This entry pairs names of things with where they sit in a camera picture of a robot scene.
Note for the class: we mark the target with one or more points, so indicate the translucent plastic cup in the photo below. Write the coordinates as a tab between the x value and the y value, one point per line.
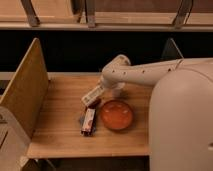
116	92

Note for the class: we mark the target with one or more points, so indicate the wooden back shelf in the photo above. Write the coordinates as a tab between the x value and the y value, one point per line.
108	15

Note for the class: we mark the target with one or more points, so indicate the white red snack box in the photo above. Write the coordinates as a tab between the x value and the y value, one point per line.
88	121

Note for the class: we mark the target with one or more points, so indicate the dark red small object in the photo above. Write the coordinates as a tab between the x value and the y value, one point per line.
95	104

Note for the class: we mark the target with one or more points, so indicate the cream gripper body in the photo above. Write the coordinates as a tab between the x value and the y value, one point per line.
104	83

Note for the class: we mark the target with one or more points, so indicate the left wooden side panel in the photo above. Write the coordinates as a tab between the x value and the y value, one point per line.
23	97

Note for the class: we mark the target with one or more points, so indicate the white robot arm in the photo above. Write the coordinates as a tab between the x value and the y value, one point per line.
180	109

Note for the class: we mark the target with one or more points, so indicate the white plastic bottle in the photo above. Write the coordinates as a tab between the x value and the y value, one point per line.
92	95

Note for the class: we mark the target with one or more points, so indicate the dark blue packet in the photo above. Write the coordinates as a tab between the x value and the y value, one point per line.
93	128

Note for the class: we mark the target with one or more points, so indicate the orange ceramic bowl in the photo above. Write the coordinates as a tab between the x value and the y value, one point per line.
116	115

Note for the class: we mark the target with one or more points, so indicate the right dark side panel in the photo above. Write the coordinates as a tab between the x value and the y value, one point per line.
171	51

